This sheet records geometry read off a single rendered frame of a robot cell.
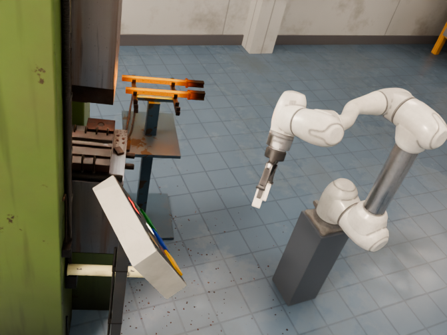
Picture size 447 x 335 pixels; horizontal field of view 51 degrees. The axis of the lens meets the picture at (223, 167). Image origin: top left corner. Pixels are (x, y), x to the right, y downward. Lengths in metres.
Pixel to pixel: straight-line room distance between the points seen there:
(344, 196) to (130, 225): 1.21
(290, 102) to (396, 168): 0.64
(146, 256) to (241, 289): 1.54
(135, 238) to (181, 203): 1.84
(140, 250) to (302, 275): 1.43
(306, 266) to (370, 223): 0.52
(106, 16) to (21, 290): 1.11
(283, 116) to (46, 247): 0.97
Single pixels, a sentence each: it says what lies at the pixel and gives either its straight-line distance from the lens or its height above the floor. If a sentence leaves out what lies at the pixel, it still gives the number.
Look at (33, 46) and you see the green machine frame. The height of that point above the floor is 1.63.
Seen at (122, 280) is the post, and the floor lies 0.87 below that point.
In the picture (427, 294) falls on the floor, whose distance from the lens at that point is 3.39.
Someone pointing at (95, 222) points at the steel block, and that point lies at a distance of 2.12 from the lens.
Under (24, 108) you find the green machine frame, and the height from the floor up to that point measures 1.44.
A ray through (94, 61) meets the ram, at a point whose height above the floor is 1.47.
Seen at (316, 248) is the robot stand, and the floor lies 0.52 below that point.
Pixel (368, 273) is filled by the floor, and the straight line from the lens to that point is 3.27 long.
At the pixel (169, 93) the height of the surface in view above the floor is 0.95.
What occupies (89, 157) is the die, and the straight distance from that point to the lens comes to 1.97.
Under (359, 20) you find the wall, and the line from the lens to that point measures 6.38.
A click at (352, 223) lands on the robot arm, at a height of 0.80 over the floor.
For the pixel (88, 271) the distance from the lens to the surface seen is 2.01.
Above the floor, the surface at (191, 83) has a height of 0.95.
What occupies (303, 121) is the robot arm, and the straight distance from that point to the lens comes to 1.55.
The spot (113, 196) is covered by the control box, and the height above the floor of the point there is 1.19.
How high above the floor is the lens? 2.24
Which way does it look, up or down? 39 degrees down
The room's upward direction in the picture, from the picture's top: 15 degrees clockwise
